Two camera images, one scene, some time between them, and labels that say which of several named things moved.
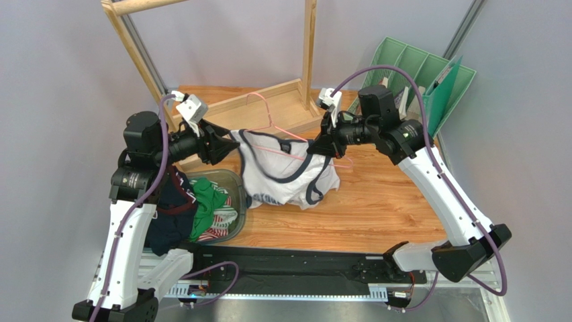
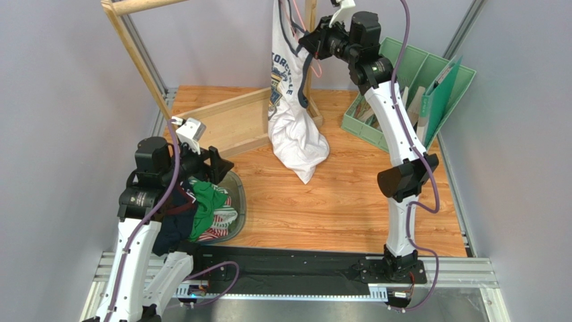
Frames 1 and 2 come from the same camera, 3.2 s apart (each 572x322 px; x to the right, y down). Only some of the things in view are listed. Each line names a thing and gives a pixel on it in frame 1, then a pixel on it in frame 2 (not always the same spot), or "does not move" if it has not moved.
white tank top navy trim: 278,172 to 294,133
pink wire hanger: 270,124 to 305,29
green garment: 208,198 does not move
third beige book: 415,110 does not move
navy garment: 175,212 does not move
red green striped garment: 223,215 does not move
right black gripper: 330,137 to 319,37
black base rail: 266,270 does not move
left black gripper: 217,148 to 219,166
